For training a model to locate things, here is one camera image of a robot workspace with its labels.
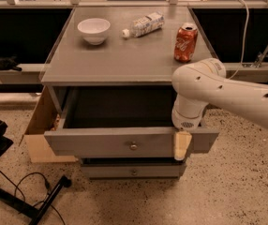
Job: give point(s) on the clear plastic water bottle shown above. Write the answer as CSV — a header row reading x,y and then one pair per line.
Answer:
x,y
144,25

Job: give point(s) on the open cardboard box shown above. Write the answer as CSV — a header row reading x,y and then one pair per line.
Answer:
x,y
44,118

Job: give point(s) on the grey bottom drawer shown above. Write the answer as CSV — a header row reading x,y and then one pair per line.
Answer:
x,y
152,167

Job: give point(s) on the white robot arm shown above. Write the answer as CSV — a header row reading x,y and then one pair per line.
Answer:
x,y
202,83

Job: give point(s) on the grey top drawer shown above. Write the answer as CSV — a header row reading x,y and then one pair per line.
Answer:
x,y
115,122

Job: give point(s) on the grey drawer cabinet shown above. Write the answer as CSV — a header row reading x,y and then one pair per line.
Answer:
x,y
117,61

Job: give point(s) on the red soda can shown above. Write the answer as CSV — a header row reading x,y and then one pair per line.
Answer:
x,y
185,43

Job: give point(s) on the black bag on ledge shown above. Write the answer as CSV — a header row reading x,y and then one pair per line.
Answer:
x,y
9,63

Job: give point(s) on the grey drawer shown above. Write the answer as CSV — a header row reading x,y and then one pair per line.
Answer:
x,y
152,167
115,122

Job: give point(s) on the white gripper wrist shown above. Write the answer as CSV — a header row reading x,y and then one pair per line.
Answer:
x,y
184,122

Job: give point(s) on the white ceramic bowl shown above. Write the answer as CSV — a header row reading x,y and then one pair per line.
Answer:
x,y
94,30

